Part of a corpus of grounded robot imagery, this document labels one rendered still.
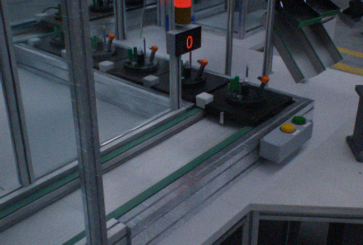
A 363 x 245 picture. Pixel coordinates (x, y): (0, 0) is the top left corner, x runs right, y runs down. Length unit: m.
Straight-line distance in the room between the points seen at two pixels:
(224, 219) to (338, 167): 0.45
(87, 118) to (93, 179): 0.12
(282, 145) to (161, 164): 0.35
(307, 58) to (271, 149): 0.55
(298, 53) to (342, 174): 0.55
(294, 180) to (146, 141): 0.45
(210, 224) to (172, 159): 0.25
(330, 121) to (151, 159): 0.72
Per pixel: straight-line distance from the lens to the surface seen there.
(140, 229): 1.14
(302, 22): 1.73
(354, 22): 1.83
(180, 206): 1.22
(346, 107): 1.96
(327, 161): 1.58
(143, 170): 1.37
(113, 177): 1.35
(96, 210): 0.94
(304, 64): 1.86
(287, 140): 1.46
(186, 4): 1.46
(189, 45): 1.50
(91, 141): 0.86
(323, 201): 1.40
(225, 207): 1.32
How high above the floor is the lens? 1.66
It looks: 26 degrees down
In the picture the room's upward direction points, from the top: straight up
